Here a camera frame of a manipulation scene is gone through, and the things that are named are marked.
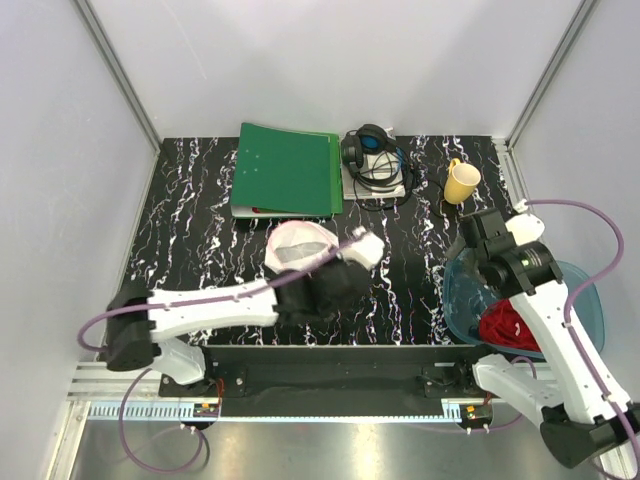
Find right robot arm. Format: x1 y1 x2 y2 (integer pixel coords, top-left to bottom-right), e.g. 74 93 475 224
453 208 639 468

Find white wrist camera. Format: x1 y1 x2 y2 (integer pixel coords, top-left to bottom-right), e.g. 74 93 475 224
505 213 545 246
338 226 385 271

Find white slotted cable duct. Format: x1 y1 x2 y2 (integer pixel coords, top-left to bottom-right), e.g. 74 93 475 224
88 401 194 421

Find red bra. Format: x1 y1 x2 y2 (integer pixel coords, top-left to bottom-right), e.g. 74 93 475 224
477 299 540 352

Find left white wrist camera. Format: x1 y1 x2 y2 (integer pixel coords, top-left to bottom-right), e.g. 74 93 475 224
338 226 385 271

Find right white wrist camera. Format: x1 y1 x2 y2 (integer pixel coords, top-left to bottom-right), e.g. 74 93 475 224
505 213 545 246

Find grey book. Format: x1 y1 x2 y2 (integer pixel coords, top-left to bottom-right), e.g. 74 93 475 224
340 131 406 199

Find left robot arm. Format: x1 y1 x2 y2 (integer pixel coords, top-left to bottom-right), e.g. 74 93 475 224
103 258 370 396

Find blue transparent plastic bin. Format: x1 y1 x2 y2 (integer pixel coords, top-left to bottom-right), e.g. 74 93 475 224
442 249 606 359

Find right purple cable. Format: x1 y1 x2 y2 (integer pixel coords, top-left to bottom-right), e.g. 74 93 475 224
513 198 640 451

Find white pink mesh laundry bag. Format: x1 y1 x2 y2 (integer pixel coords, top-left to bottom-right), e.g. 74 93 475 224
264 220 338 273

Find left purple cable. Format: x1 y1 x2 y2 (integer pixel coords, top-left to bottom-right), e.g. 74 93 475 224
77 234 371 354

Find purple cable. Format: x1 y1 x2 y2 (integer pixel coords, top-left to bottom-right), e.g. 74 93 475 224
77 234 371 354
513 198 640 451

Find black blue headphones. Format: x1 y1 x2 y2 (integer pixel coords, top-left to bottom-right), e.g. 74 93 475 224
340 124 418 211

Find yellow mug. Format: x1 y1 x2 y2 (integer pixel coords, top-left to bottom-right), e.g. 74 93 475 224
443 158 481 205

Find green folder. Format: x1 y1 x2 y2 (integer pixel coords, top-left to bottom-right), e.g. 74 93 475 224
230 122 343 219

